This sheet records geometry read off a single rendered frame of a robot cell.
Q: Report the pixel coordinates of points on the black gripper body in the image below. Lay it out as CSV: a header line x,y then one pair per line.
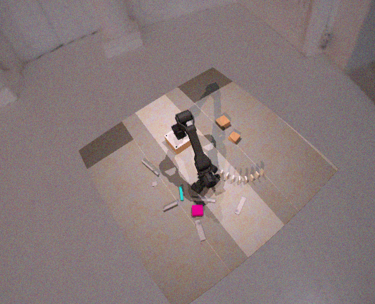
x,y
199,187

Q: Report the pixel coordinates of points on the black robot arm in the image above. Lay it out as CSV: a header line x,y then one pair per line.
x,y
202,162

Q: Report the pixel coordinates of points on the magenta block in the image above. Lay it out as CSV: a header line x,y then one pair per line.
x,y
197,210

